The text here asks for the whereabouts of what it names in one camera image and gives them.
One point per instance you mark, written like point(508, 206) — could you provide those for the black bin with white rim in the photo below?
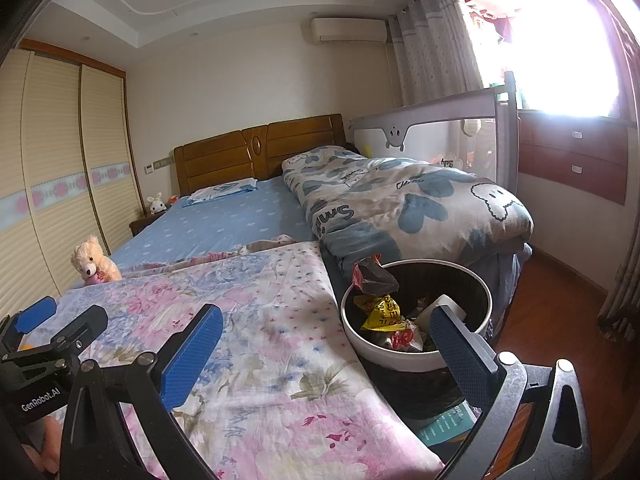
point(390, 360)

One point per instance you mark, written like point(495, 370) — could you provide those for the yellow red snack wrapper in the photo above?
point(385, 310)

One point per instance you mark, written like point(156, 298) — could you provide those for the grey striped curtain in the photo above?
point(430, 50)

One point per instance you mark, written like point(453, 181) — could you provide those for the bed with blue sheet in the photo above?
point(210, 230)

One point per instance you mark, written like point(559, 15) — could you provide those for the person's left hand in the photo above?
point(47, 440)

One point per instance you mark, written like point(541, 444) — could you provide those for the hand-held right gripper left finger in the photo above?
point(192, 355)

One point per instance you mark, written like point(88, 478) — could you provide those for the white plush toy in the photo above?
point(473, 127)

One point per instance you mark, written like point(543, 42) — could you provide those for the beige teddy bear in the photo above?
point(90, 260)

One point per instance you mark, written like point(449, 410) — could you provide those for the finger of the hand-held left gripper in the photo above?
point(80, 327)
point(35, 315)

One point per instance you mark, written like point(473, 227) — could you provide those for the white rabbit toy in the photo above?
point(156, 205)

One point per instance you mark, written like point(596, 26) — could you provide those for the blue white pillow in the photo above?
point(220, 191)

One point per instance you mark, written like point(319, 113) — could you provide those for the red-brown drawer cabinet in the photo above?
point(550, 160)

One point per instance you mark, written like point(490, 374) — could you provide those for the wooden nightstand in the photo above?
point(142, 225)

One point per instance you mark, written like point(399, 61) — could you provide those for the floral blanket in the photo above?
point(280, 360)

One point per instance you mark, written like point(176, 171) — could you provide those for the grey baby bed rail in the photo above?
point(425, 115)

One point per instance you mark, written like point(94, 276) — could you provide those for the white air conditioner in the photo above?
point(350, 30)

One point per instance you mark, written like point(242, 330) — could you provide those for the beige sliding door wardrobe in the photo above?
point(55, 135)

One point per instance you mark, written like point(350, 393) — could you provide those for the wooden bed headboard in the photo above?
point(215, 160)

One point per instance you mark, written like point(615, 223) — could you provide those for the grey wall panel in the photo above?
point(163, 161)

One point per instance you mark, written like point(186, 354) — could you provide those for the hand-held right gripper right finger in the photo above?
point(462, 355)

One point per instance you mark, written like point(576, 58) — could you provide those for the dark brown wrapper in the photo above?
point(375, 275)

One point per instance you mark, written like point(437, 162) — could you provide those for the white red-print paper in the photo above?
point(402, 337)

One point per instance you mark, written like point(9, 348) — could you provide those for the green book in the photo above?
point(450, 425)

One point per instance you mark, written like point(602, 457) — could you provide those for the white blue printed quilt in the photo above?
point(400, 195)

